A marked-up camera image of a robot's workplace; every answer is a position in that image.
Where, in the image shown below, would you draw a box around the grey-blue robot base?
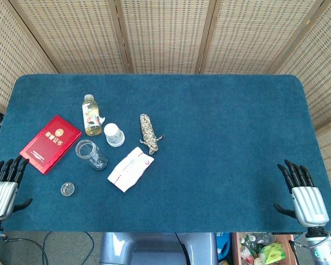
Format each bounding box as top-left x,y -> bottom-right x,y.
100,232 -> 218,265

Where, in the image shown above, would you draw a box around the braided rope bundle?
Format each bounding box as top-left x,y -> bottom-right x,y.
139,113 -> 166,155

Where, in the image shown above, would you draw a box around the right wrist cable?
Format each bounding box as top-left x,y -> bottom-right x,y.
288,231 -> 331,249

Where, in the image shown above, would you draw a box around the blue plastic container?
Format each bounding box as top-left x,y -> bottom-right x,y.
216,232 -> 233,262

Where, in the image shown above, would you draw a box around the white pink wet wipes pack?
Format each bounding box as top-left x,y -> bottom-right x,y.
107,146 -> 155,193

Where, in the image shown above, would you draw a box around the black cable on robot base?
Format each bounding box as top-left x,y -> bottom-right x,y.
175,232 -> 189,265

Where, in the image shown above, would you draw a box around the yellow drink plastic bottle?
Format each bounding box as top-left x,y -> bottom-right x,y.
82,94 -> 106,136

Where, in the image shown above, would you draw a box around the brown cardboard box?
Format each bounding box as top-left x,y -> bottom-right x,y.
231,232 -> 296,265

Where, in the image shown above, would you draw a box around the green snack packet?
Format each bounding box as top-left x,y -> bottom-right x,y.
260,242 -> 287,265

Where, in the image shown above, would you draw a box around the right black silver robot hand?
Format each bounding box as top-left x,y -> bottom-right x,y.
273,159 -> 330,229

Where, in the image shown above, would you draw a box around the white paper cup stack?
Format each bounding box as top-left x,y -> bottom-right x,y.
103,123 -> 126,147

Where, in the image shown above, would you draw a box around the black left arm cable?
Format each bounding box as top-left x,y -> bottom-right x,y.
0,231 -> 49,265

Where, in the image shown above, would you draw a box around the black floor cable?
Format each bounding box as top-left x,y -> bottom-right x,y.
42,231 -> 96,265

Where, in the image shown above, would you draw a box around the red certificate book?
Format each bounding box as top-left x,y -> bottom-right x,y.
19,115 -> 83,176

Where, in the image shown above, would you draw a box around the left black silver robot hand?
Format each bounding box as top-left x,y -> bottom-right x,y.
0,155 -> 33,221

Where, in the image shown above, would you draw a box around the clear glass jar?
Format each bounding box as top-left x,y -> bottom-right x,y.
75,140 -> 109,171

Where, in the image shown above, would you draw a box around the blue table cloth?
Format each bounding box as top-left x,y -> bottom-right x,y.
0,73 -> 331,233

